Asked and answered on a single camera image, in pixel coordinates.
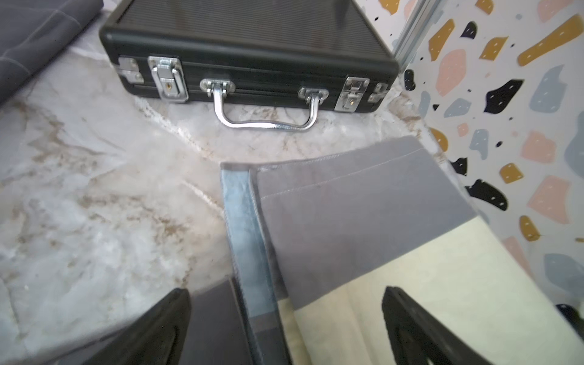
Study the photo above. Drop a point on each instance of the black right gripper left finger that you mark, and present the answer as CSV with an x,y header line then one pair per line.
x,y
157,337

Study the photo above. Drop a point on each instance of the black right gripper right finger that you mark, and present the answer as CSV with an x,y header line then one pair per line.
x,y
416,337

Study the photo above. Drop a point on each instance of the dark grey checked pillowcase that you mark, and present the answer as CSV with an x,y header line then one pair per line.
x,y
215,334

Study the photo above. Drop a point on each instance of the grey and cream pillowcase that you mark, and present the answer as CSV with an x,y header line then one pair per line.
x,y
315,244

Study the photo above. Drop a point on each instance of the dark grey lined pillowcase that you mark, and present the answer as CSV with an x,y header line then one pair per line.
x,y
34,32

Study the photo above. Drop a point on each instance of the black hard briefcase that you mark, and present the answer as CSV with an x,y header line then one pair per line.
x,y
271,65

